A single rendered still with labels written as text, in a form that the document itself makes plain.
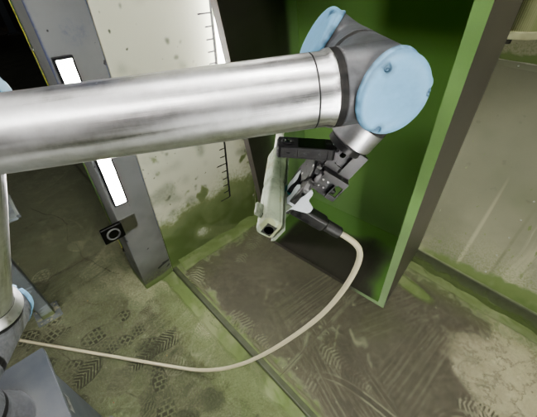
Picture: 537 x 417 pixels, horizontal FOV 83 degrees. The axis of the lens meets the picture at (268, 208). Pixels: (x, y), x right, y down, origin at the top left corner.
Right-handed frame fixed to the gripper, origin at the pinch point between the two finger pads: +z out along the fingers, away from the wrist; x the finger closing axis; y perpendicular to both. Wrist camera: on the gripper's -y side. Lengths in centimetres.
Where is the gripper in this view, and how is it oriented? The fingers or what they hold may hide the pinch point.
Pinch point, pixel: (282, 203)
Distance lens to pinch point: 69.8
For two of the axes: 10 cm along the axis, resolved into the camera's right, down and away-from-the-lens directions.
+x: 0.8, -6.3, 7.7
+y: 8.5, 4.5, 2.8
